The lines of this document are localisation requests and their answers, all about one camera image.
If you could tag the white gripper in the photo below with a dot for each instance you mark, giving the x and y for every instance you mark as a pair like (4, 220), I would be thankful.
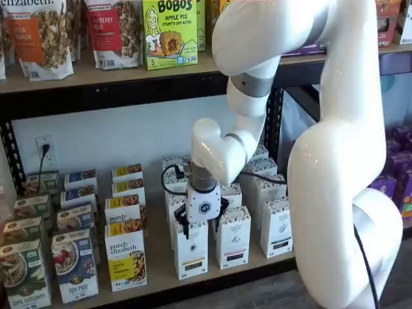
(204, 206)

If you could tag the white box yellow strip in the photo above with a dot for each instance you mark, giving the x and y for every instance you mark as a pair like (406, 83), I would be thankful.
(191, 254)
(170, 162)
(175, 185)
(170, 219)

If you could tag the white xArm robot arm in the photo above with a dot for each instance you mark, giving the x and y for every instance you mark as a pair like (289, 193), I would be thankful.
(322, 193)

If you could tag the white box pink strip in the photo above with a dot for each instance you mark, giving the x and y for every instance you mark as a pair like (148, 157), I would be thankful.
(233, 244)
(231, 196)

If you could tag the white box black strip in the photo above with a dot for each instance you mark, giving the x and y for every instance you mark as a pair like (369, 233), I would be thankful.
(277, 231)
(262, 167)
(270, 193)
(261, 153)

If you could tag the yellow purely elizabeth box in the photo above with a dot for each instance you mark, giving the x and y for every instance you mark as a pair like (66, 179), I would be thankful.
(127, 170)
(127, 188)
(125, 257)
(124, 212)

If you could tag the blue cereal puffs box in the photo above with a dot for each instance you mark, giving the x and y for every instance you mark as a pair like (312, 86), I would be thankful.
(74, 267)
(74, 215)
(77, 196)
(80, 178)

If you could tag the black metal wood shelf rack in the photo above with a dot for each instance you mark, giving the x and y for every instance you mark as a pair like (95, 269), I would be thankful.
(128, 96)
(396, 51)

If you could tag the green cereal box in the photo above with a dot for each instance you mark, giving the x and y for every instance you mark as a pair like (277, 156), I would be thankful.
(30, 207)
(38, 183)
(22, 273)
(22, 230)

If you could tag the green Bobo's apple pie box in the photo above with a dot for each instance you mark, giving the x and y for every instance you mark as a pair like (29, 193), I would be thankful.
(170, 38)

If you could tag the purple Annie's box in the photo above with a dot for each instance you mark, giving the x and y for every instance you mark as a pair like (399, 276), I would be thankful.
(399, 138)
(383, 190)
(399, 164)
(407, 206)

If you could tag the purple ZBar box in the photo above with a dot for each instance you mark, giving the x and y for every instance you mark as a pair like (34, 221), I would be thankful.
(305, 49)

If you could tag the yellow Bobo's peanut butter box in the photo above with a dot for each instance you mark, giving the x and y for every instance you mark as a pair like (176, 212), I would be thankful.
(212, 16)

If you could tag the brown Annie's box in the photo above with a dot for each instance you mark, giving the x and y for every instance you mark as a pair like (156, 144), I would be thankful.
(386, 25)

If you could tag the white green snack box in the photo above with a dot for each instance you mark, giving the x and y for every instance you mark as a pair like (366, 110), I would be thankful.
(406, 25)

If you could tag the red label granola bag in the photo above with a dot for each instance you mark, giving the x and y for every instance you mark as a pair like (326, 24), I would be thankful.
(109, 32)

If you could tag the white wall power outlet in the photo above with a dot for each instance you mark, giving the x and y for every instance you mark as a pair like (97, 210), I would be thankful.
(52, 141)

